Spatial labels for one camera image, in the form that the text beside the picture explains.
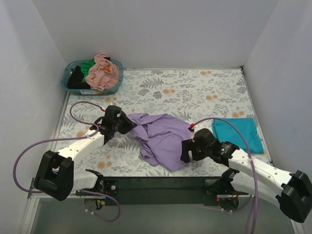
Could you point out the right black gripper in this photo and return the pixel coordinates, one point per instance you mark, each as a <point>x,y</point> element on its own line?
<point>186,151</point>

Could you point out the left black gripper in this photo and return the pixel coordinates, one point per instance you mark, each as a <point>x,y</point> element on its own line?
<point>127,122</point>

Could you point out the purple t shirt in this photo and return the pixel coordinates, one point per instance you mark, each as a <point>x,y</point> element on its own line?
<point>160,138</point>

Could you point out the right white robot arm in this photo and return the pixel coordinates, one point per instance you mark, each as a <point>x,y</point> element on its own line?
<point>291,192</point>

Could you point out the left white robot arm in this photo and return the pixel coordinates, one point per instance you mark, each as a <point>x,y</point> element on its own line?
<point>56,175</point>

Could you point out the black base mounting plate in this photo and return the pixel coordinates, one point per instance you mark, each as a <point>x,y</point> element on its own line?
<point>166,190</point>

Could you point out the floral patterned table mat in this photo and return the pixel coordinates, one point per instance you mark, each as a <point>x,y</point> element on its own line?
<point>190,95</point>

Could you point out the pink crumpled shirt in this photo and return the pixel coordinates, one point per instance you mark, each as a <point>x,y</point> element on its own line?
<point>103,74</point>

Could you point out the black shirt in basket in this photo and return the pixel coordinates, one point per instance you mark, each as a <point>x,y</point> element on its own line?
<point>75,80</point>

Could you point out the green shirt in basket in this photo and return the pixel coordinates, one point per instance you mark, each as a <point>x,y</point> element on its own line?
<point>85,67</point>

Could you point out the teal plastic laundry basket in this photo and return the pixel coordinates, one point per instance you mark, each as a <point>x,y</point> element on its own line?
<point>69,69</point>

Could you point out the aluminium frame rail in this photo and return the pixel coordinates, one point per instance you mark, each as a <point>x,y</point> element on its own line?
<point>32,204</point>

